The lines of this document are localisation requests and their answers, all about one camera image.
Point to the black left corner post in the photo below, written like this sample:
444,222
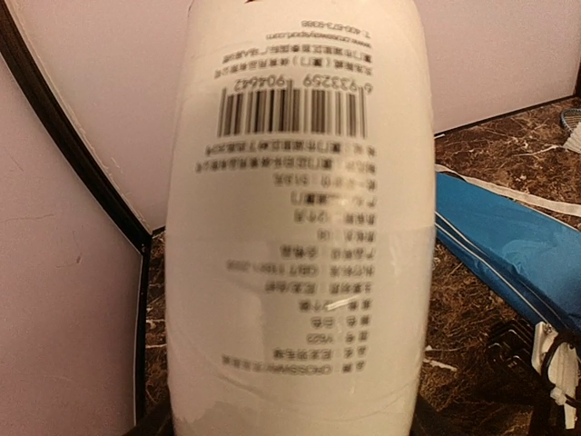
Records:
52,116

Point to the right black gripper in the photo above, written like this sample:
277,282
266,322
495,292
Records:
538,366

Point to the blue badminton racket left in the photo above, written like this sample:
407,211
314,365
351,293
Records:
570,119

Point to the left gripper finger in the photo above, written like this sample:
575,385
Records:
157,423

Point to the blue racket bag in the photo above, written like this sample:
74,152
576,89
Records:
513,243

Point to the white shuttlecock tube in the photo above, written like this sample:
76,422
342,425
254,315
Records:
301,219

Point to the white shuttlecock back right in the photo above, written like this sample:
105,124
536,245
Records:
573,143

